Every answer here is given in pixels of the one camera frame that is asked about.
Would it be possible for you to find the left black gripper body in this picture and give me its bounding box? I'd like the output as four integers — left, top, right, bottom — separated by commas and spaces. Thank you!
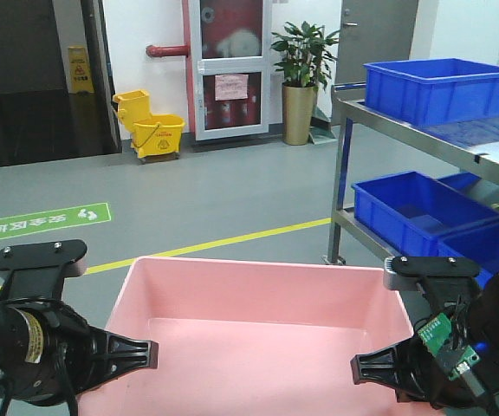
36, 324, 107, 406

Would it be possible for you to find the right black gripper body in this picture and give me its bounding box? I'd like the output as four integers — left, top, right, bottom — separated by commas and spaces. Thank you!
396, 338, 470, 409

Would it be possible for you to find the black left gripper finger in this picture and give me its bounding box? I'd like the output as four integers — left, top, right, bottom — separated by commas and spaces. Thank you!
102, 332, 159, 381

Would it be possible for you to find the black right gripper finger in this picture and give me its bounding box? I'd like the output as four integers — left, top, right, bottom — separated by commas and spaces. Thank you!
350, 341, 410, 388

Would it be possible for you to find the pink plastic bin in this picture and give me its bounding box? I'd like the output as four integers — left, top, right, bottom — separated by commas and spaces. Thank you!
79, 257, 432, 415

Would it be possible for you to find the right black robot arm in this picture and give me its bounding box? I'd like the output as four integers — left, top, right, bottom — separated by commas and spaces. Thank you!
350, 272, 499, 415

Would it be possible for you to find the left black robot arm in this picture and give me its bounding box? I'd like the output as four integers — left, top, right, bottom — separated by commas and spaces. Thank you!
0, 298, 159, 415

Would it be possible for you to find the blue bin lower shelf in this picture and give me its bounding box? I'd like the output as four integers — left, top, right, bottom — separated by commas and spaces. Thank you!
353, 171, 499, 256

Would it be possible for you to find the blue bin shelf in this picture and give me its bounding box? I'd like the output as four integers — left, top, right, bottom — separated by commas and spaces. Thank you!
364, 58, 499, 127
353, 171, 499, 256

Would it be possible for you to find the stainless steel shelf cart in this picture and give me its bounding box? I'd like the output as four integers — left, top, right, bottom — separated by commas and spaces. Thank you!
324, 82, 499, 265

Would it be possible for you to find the blue bin top shelf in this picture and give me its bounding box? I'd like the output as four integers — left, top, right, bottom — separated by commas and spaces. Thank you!
364, 58, 499, 127

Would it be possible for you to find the green circuit board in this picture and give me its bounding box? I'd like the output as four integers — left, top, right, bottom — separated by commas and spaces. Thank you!
417, 313, 481, 380

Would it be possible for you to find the green floor sign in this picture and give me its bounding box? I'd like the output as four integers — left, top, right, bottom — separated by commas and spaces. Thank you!
0, 202, 113, 240

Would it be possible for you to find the yellow mop bucket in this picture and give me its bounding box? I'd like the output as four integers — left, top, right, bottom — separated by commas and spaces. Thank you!
112, 89, 185, 164

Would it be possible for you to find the yellow wet floor sign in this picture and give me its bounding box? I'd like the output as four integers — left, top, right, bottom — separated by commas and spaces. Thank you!
68, 46, 94, 94

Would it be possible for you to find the potted plant gold pot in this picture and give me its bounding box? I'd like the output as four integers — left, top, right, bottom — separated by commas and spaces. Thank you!
270, 21, 340, 146

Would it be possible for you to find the grey door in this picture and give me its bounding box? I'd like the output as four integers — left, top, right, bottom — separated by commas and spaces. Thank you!
335, 0, 418, 84

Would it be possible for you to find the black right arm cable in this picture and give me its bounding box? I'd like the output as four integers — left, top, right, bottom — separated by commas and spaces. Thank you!
457, 363, 499, 416

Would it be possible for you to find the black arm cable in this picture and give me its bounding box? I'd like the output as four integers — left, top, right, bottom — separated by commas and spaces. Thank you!
0, 341, 80, 416
457, 363, 499, 416

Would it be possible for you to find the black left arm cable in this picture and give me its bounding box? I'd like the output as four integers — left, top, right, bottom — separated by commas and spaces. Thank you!
0, 341, 80, 416

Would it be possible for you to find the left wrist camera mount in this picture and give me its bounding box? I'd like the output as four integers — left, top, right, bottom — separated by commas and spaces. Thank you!
0, 239, 87, 302

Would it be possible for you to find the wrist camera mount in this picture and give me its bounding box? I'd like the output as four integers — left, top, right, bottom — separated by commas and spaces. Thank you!
383, 256, 482, 314
0, 239, 87, 302

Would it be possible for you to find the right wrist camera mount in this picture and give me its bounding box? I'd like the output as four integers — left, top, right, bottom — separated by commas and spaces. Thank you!
383, 256, 482, 314

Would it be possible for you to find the red fire hose cabinet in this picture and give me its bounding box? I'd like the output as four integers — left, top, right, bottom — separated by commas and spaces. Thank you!
146, 0, 272, 142

